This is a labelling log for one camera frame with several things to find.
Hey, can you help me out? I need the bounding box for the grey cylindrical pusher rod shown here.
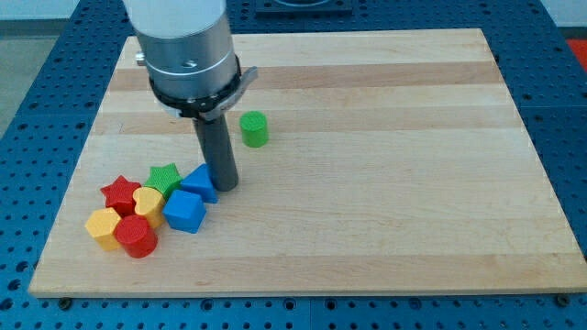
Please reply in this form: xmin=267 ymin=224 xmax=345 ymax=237
xmin=193 ymin=115 xmax=238 ymax=192

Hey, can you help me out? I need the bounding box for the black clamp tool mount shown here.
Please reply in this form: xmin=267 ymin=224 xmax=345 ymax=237
xmin=149 ymin=56 xmax=258 ymax=121

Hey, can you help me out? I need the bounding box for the green cylinder block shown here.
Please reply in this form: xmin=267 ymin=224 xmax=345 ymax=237
xmin=239 ymin=111 xmax=269 ymax=148

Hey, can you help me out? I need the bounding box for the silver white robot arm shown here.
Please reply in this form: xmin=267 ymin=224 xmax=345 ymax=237
xmin=123 ymin=0 xmax=258 ymax=192

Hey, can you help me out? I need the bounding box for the green star block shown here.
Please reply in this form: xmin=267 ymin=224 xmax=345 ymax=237
xmin=144 ymin=163 xmax=183 ymax=200

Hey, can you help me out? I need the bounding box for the red star block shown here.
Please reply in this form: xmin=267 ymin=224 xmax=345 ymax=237
xmin=100 ymin=175 xmax=141 ymax=217

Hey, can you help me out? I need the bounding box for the blue triangle block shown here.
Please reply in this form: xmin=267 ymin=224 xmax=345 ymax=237
xmin=180 ymin=163 xmax=218 ymax=204

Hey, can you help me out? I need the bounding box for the blue cube block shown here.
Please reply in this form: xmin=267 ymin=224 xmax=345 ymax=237
xmin=162 ymin=190 xmax=206 ymax=234

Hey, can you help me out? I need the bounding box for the yellow heart block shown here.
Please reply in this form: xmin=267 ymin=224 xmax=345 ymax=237
xmin=132 ymin=187 xmax=166 ymax=229

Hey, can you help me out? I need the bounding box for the red cylinder block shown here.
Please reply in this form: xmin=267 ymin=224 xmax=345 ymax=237
xmin=114 ymin=214 xmax=158 ymax=259

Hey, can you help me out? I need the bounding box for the yellow hexagon block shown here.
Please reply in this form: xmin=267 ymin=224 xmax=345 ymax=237
xmin=84 ymin=207 xmax=121 ymax=251

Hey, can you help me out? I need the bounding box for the wooden board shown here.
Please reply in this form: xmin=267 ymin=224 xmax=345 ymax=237
xmin=29 ymin=28 xmax=586 ymax=298

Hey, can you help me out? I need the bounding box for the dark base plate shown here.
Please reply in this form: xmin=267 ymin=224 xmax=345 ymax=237
xmin=254 ymin=0 xmax=354 ymax=16

